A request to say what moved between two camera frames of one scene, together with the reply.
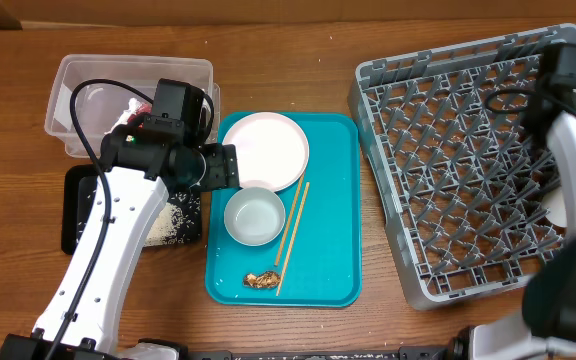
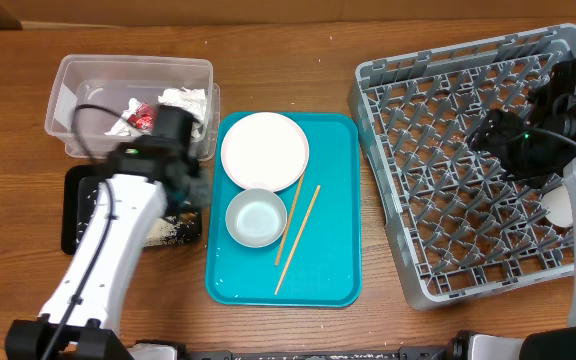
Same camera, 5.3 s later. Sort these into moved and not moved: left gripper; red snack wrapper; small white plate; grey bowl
Moved: left gripper
Not moved: grey bowl; red snack wrapper; small white plate
